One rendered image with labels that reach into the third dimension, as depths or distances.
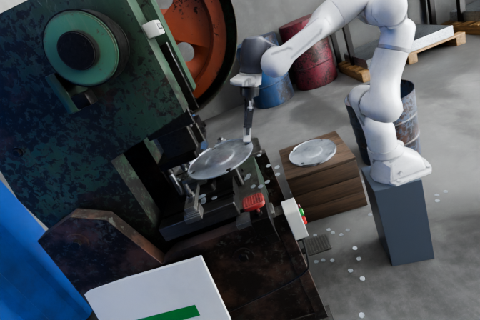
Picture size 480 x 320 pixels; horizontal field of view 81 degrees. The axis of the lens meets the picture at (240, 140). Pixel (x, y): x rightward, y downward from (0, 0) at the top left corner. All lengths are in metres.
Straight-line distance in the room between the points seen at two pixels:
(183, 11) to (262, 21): 3.02
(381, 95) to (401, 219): 0.57
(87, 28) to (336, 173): 1.37
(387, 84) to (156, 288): 1.10
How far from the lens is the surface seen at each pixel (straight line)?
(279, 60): 0.98
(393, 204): 1.34
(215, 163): 1.13
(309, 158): 1.76
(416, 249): 1.55
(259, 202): 0.87
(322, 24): 1.03
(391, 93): 1.10
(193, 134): 1.08
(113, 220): 1.10
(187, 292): 1.19
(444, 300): 1.51
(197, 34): 1.42
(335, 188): 1.75
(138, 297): 1.27
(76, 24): 0.82
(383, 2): 1.06
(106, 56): 0.80
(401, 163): 1.27
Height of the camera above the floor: 1.26
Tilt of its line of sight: 22 degrees down
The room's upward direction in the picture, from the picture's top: 24 degrees counter-clockwise
